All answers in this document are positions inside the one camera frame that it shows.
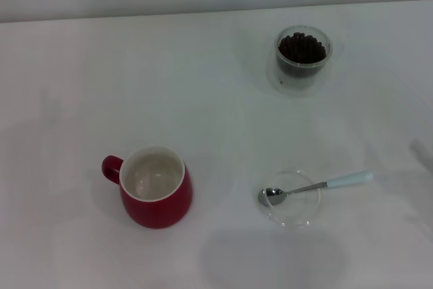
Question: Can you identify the clear glass saucer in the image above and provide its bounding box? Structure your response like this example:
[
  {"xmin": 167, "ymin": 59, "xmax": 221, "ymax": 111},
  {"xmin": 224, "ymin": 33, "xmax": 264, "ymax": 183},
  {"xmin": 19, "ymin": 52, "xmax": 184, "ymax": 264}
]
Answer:
[
  {"xmin": 255, "ymin": 169, "xmax": 322, "ymax": 229},
  {"xmin": 266, "ymin": 53, "xmax": 327, "ymax": 97}
]

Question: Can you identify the coffee beans pile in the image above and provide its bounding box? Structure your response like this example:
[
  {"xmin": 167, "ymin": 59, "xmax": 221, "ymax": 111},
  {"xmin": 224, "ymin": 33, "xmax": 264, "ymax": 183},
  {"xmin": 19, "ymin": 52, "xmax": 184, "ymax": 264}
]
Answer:
[{"xmin": 277, "ymin": 31, "xmax": 327, "ymax": 76}]

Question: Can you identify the steel spoon with blue handle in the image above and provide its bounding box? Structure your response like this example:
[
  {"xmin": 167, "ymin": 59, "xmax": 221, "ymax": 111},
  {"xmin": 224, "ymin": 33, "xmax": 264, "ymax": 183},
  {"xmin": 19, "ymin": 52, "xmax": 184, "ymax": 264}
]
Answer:
[{"xmin": 257, "ymin": 170, "xmax": 375, "ymax": 207}]

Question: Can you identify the clear glass cup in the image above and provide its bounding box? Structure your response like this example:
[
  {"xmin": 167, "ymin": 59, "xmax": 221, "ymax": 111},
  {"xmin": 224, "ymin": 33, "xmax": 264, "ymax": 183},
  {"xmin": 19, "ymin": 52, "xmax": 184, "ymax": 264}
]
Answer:
[{"xmin": 273, "ymin": 24, "xmax": 336, "ymax": 79}]

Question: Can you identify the red ceramic mug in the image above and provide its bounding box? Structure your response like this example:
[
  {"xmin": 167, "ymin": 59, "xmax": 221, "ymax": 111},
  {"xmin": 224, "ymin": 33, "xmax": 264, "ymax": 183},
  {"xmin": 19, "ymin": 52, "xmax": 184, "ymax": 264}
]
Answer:
[{"xmin": 100, "ymin": 145, "xmax": 195, "ymax": 229}]

